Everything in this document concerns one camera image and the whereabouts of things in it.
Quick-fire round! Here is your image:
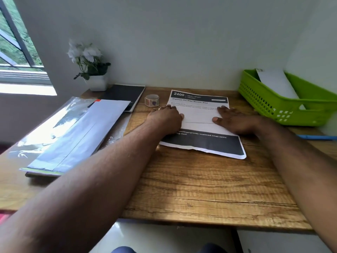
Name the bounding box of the person's left hand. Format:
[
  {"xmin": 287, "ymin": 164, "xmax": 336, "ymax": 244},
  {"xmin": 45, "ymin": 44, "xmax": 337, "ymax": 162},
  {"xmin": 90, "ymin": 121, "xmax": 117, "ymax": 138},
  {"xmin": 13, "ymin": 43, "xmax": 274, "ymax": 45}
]
[{"xmin": 146, "ymin": 104, "xmax": 185, "ymax": 135}]

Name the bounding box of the person's left forearm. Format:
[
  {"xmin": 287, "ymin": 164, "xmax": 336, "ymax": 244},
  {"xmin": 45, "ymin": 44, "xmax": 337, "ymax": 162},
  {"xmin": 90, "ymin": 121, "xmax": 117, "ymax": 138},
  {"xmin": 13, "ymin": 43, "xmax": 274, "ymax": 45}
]
[{"xmin": 0, "ymin": 121, "xmax": 169, "ymax": 253}]

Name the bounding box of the patterned tape roll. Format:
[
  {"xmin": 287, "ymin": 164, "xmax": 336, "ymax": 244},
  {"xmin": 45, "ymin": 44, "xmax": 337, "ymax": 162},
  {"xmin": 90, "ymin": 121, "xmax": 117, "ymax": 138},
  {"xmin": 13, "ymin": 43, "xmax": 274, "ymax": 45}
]
[{"xmin": 144, "ymin": 94, "xmax": 160, "ymax": 108}]

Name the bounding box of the person's right forearm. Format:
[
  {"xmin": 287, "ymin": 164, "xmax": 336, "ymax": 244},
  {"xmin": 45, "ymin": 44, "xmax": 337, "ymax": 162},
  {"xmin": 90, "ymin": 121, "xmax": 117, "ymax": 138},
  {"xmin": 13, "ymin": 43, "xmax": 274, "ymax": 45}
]
[{"xmin": 250, "ymin": 116, "xmax": 337, "ymax": 253}]

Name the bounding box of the person's right leg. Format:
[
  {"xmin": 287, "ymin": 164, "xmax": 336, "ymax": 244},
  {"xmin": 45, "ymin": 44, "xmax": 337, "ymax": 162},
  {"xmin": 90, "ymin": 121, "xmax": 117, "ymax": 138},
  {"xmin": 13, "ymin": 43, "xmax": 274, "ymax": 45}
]
[{"xmin": 200, "ymin": 243, "xmax": 228, "ymax": 253}]

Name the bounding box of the blue pen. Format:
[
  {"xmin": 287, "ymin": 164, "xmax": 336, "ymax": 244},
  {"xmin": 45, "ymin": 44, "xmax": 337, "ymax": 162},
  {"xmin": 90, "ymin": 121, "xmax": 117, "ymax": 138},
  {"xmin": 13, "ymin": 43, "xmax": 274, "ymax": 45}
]
[{"xmin": 296, "ymin": 134, "xmax": 337, "ymax": 141}]

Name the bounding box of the stack of white envelopes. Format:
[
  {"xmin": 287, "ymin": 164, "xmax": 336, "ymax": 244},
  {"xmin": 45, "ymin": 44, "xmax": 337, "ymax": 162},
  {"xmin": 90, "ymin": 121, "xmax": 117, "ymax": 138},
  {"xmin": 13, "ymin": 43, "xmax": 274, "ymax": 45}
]
[{"xmin": 20, "ymin": 99, "xmax": 131, "ymax": 177}]

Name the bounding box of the person's right hand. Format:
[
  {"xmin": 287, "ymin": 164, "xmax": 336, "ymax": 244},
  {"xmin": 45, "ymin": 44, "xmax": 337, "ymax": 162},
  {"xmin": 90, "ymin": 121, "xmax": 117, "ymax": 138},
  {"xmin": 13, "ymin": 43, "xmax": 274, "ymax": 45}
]
[{"xmin": 212, "ymin": 105, "xmax": 260, "ymax": 136}]

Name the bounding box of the white flower plant in pot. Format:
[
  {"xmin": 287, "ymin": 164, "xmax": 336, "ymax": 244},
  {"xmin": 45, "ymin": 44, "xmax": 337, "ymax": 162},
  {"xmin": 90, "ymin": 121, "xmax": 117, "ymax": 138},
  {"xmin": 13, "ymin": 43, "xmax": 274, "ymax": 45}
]
[{"xmin": 66, "ymin": 39, "xmax": 111, "ymax": 92}]

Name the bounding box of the person's left leg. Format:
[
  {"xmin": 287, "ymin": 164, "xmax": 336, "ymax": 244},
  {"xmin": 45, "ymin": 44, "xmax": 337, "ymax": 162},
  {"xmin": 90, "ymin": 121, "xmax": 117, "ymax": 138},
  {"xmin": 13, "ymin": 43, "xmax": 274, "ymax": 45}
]
[{"xmin": 110, "ymin": 246, "xmax": 137, "ymax": 253}]

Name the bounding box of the clear plastic wrapper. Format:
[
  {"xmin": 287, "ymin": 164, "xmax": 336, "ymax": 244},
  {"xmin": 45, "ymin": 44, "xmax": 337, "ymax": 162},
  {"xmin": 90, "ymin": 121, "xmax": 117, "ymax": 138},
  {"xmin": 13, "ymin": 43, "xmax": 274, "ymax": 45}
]
[{"xmin": 8, "ymin": 96, "xmax": 132, "ymax": 160}]

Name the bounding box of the white paper envelope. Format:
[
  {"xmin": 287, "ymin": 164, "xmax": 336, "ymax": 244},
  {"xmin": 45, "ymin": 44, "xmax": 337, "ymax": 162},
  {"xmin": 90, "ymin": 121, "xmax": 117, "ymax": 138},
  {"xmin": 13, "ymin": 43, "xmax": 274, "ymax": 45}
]
[{"xmin": 255, "ymin": 67, "xmax": 306, "ymax": 110}]

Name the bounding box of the grey window frame rail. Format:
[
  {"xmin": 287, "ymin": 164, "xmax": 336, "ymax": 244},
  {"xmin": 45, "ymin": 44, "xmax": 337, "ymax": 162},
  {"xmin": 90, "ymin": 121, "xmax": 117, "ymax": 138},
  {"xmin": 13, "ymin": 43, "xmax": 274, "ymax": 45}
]
[{"xmin": 0, "ymin": 65, "xmax": 52, "ymax": 85}]

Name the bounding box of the black table leg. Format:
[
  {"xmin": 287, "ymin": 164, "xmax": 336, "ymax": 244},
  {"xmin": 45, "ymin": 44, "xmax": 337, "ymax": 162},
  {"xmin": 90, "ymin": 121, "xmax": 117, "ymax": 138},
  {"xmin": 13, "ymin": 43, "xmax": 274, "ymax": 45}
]
[{"xmin": 231, "ymin": 229, "xmax": 244, "ymax": 253}]

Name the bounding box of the green plastic basket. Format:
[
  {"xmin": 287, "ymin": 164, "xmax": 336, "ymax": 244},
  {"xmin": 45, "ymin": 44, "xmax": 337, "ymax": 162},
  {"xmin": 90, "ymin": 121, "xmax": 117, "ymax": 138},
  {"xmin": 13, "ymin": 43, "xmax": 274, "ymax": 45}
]
[{"xmin": 238, "ymin": 69, "xmax": 337, "ymax": 127}]

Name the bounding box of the person's leg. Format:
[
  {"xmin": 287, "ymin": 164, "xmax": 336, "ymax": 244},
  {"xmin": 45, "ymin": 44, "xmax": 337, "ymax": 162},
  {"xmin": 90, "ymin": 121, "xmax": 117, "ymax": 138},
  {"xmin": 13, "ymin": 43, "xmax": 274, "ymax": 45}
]
[
  {"xmin": 200, "ymin": 243, "xmax": 228, "ymax": 253},
  {"xmin": 110, "ymin": 246, "xmax": 137, "ymax": 253}
]

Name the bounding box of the black notebook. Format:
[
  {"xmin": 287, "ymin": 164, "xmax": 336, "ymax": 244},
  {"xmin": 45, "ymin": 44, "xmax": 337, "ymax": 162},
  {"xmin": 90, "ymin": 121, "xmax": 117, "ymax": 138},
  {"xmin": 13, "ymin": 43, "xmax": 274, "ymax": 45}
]
[{"xmin": 101, "ymin": 84, "xmax": 146, "ymax": 113}]

